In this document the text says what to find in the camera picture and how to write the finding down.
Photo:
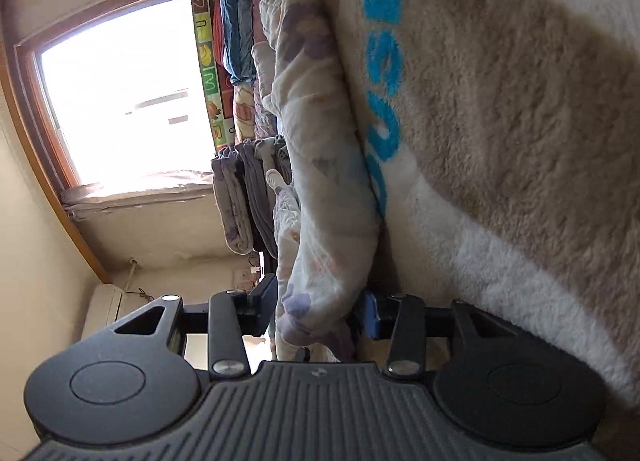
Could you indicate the blue folded blanket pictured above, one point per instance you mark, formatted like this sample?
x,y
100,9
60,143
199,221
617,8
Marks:
x,y
238,25

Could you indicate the pink purple floral bedding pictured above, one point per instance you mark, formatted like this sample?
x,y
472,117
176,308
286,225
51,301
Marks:
x,y
251,120

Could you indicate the white floral quilted pajama garment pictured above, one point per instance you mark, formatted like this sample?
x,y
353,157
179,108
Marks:
x,y
327,220

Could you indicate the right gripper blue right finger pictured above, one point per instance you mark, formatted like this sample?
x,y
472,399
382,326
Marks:
x,y
407,323

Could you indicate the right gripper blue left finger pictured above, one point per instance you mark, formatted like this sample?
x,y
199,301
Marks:
x,y
225,320

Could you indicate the Mickey Mouse plush blanket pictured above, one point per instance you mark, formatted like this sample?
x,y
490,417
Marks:
x,y
501,139

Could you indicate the grey purple folded clothes stack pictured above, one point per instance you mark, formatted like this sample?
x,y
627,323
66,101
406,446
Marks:
x,y
244,200

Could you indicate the window curtain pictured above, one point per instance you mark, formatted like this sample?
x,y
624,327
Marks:
x,y
137,190

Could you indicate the colourful alphabet play mat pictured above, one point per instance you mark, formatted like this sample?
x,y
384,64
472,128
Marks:
x,y
217,87

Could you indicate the white wall air conditioner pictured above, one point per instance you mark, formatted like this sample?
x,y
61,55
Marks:
x,y
107,304

